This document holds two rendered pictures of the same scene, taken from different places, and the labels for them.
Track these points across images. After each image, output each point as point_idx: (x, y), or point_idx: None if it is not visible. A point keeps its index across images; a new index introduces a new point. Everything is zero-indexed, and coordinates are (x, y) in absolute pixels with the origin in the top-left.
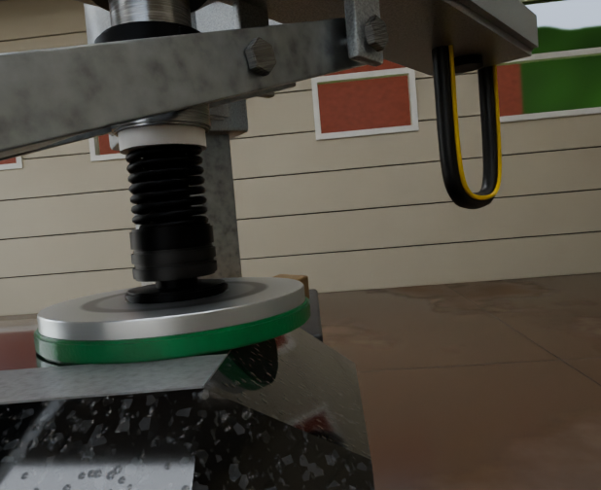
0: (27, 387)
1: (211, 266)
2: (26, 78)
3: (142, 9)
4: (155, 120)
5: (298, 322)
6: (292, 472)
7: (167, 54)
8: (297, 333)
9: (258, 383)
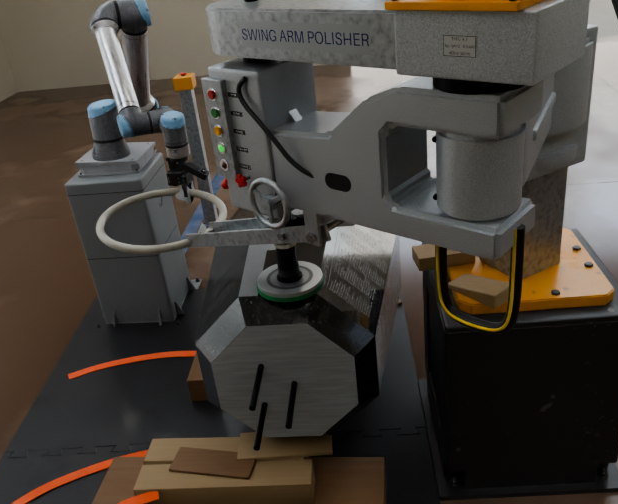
0: (248, 279)
1: (284, 276)
2: (241, 235)
3: None
4: None
5: (274, 300)
6: (237, 316)
7: (261, 233)
8: (303, 305)
9: (252, 303)
